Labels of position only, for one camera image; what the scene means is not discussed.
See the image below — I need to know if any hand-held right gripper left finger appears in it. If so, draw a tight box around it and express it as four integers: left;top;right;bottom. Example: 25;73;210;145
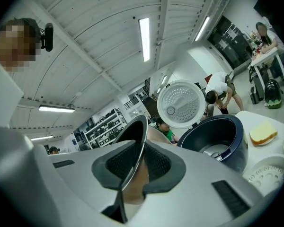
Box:
49;140;143;227

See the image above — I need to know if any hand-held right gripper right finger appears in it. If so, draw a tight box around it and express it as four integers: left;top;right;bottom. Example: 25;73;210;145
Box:
127;141;264;227

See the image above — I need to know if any dark metal pot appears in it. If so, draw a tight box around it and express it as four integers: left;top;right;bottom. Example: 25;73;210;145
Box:
112;114;172;224

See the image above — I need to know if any white perforated steamer plate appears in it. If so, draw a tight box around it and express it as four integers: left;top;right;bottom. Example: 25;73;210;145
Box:
241;155;284;197

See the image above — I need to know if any white shelf with black cases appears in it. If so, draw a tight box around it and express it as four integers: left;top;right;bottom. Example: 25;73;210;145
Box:
82;108;127;148

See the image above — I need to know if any yellow sponge cloth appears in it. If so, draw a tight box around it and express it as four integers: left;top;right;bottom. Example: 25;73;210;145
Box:
249;120;279;146

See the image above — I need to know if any small black hard case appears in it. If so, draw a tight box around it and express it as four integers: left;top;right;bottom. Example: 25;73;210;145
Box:
249;86;261;105

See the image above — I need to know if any black green dome backpack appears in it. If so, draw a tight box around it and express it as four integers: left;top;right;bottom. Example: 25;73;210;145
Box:
263;78;284;110

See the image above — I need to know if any large black suitcase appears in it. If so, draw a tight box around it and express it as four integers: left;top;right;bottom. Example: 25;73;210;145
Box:
248;65;269;102

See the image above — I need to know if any person's head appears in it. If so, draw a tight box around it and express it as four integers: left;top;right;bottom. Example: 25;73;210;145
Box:
0;17;42;73

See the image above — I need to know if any black double door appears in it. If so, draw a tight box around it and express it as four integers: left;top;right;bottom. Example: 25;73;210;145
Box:
206;15;254;71

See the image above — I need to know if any white desk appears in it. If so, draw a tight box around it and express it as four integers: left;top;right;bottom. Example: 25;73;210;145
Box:
250;47;284;97

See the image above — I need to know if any black head-mounted camera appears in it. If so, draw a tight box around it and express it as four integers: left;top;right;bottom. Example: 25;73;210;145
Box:
38;22;55;52

